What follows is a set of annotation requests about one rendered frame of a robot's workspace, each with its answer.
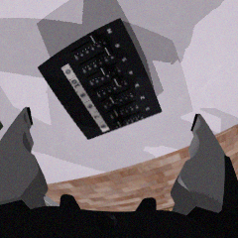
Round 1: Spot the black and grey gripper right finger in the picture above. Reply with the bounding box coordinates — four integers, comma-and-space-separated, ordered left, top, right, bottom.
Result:
171, 113, 238, 238

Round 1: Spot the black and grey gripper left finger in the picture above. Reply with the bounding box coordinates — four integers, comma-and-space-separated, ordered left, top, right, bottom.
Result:
0, 107, 48, 238

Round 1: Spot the black lighting desk panel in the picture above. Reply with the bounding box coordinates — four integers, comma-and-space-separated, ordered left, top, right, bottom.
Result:
38, 18, 163, 140

